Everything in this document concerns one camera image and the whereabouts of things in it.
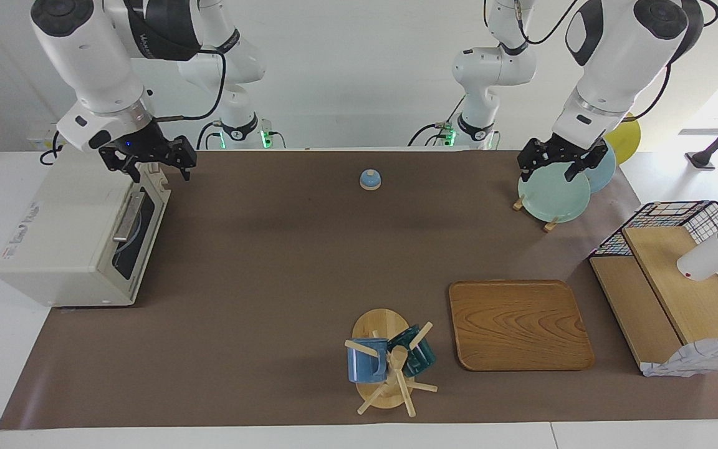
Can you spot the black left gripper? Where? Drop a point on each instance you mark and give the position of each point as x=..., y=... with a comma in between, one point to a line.
x=568, y=148

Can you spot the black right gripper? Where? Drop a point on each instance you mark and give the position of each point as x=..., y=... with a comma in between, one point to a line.
x=141, y=146

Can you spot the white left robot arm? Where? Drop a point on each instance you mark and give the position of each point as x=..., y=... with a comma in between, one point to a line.
x=621, y=56

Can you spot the cream toaster oven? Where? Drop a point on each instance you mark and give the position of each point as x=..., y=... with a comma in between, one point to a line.
x=60, y=237

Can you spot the mint green plate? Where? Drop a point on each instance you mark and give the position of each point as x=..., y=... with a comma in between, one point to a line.
x=552, y=199

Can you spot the light blue racked plate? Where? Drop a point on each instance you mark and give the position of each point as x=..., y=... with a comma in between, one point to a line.
x=605, y=174

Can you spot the wooden plate rack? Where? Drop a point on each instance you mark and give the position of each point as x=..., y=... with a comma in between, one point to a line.
x=550, y=224

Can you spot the yellow plate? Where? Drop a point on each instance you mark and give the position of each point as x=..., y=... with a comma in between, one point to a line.
x=627, y=140

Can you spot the white power strip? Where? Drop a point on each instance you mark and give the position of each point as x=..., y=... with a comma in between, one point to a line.
x=38, y=140

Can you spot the brown wooden tray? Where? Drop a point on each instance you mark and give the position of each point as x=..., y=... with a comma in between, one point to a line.
x=515, y=324

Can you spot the white cup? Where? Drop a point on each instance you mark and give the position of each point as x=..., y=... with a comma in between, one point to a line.
x=708, y=259

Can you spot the brown table mat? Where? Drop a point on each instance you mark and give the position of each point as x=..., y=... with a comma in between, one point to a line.
x=259, y=324

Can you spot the light wooden stepped box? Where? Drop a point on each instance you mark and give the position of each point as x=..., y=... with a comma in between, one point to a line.
x=689, y=299

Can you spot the white grey patterned cloth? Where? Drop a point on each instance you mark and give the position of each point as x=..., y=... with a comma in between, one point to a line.
x=695, y=360

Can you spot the dark green mug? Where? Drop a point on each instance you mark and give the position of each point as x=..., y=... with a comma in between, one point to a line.
x=418, y=358

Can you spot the wooden mug tree stand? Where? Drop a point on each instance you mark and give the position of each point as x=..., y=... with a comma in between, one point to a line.
x=379, y=324

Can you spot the blue mug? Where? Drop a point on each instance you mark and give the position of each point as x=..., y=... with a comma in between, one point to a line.
x=365, y=365

